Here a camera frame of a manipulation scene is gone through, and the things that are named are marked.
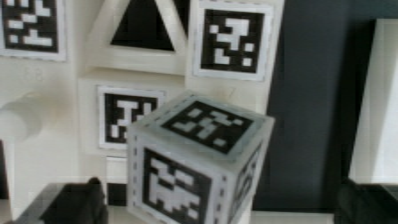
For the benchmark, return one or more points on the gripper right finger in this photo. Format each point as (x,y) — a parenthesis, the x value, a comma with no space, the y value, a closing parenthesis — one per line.
(366,203)

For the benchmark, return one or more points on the white fence bar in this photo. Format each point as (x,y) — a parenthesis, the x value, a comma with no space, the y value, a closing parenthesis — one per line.
(373,168)
(264,217)

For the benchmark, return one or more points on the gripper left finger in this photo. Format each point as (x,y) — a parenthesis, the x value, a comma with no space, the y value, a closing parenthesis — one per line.
(67,204)

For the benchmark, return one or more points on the white right fence bar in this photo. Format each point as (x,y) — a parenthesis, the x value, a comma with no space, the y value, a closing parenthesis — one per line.
(373,168)

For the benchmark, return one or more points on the white front fence bar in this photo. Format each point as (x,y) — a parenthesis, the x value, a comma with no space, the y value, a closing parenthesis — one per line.
(264,217)

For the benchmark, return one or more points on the white tagged cube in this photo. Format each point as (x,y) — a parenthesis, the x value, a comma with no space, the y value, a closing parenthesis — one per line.
(195,153)

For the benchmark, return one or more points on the white chair back frame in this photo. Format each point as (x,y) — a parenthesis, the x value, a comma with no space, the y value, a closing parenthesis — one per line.
(48,94)

